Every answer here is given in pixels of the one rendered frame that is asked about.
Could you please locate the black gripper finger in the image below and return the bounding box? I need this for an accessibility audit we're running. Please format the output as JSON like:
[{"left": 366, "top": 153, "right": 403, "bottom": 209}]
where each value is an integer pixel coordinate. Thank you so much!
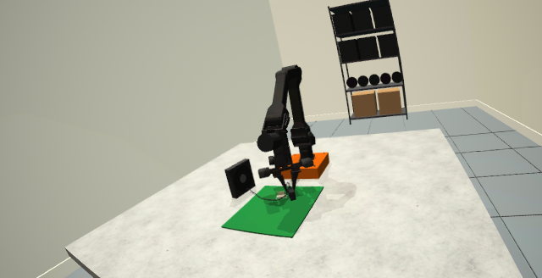
[
  {"left": 273, "top": 174, "right": 286, "bottom": 189},
  {"left": 290, "top": 170, "right": 301, "bottom": 190}
]

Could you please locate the green circuit board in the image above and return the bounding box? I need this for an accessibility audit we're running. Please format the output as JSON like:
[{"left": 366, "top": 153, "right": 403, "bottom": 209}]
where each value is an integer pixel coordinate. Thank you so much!
[{"left": 221, "top": 186, "right": 324, "bottom": 238}]

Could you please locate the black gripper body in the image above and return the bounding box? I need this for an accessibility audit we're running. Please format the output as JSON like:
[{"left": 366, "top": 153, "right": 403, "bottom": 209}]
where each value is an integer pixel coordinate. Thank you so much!
[{"left": 257, "top": 147, "right": 314, "bottom": 179}]

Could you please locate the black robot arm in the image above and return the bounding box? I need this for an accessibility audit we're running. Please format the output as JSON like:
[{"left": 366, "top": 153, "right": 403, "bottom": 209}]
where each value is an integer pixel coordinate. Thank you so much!
[{"left": 257, "top": 64, "right": 316, "bottom": 160}]

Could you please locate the black cooling fan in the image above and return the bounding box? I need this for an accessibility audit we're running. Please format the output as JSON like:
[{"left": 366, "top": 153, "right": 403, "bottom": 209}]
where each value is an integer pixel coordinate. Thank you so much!
[{"left": 225, "top": 158, "right": 256, "bottom": 199}]

